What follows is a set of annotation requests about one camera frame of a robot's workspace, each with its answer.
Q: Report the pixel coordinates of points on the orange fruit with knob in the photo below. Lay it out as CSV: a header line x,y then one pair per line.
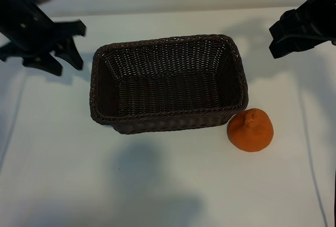
x,y
249,138

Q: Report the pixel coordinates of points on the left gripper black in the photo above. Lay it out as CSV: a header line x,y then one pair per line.
x,y
31,33

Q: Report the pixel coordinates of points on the dark brown wicker basket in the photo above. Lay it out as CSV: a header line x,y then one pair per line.
x,y
170,98

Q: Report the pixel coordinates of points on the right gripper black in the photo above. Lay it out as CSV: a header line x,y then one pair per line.
x,y
320,22

